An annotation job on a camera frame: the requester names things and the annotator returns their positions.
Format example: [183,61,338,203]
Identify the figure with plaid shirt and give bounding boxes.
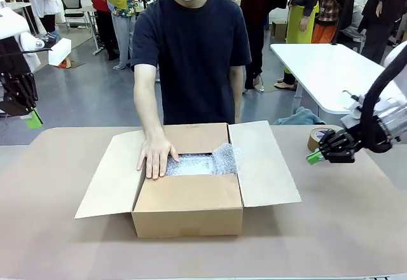
[311,0,340,45]

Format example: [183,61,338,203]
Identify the figure in yellow floral top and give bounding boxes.
[99,0,142,71]

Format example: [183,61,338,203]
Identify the person in navy t-shirt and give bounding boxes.
[130,0,252,125]

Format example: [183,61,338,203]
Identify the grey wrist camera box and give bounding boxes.
[340,94,365,132]

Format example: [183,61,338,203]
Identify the brown packing tape roll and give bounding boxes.
[307,127,333,153]

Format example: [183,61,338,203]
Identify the white rounded table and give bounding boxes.
[270,43,397,125]

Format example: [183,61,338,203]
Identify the light blue cloth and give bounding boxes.
[273,106,326,126]

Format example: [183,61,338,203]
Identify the mannequin in black garment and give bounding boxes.
[357,0,407,64]

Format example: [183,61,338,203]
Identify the large brown cardboard box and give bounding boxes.
[74,120,302,239]

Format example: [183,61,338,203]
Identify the small cardboard box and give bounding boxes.
[271,20,289,42]

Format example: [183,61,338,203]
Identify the grey cloth pile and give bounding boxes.
[341,4,365,42]

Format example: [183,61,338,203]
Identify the clear bubble wrap sheet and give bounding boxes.
[163,143,244,178]

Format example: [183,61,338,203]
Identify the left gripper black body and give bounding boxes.
[0,38,32,77]

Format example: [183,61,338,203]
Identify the person's right hand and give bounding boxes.
[136,135,181,181]

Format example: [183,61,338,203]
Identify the white desk with metal legs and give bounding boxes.
[0,1,39,38]

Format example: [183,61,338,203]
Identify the black corrugated cable hose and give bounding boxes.
[360,55,407,153]

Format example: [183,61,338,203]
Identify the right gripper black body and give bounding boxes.
[345,126,366,163]

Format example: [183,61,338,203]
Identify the person's right forearm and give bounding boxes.
[133,81,167,141]

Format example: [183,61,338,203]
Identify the figure in maroon garment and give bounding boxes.
[240,0,289,95]

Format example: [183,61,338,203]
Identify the figure with yellow skirt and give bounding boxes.
[284,0,322,92]

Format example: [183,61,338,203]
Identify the black office chair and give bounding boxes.
[60,0,90,29]

